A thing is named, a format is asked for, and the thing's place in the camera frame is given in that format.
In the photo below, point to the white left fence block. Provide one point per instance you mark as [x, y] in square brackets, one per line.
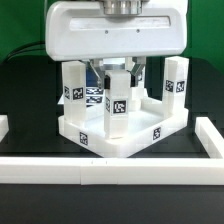
[4, 128]

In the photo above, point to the white right fence bar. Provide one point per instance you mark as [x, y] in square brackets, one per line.
[210, 138]

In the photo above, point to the white desk top tray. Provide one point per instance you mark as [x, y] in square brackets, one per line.
[127, 135]

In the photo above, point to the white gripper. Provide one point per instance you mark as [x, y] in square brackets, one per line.
[78, 30]

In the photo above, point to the fiducial marker sheet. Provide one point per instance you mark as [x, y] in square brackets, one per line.
[93, 95]

